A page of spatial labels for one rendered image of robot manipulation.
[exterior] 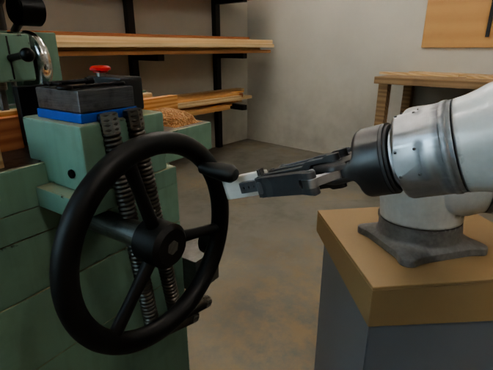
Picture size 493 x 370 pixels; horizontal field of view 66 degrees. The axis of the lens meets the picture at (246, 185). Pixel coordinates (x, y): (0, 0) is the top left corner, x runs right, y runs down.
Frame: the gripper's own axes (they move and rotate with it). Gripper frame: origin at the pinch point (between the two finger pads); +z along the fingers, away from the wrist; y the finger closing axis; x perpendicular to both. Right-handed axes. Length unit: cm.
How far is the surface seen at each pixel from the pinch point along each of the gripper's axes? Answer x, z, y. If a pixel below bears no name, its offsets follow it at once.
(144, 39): -91, 181, -166
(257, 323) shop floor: 69, 66, -66
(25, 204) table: -6.0, 23.8, 17.6
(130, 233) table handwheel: 1.4, 11.9, 11.6
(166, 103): -18.4, 36.0, -25.5
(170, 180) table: -2.8, 15.0, -0.5
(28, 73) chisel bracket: -25.3, 29.1, 7.8
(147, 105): -18.7, 35.8, -19.5
